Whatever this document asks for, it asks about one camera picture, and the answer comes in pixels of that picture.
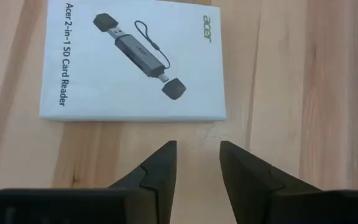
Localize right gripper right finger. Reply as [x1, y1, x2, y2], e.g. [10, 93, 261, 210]
[219, 141, 321, 224]

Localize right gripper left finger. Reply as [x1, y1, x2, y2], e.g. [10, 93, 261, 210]
[109, 141, 177, 224]

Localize white card reader box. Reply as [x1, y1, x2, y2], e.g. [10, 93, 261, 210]
[39, 0, 227, 123]

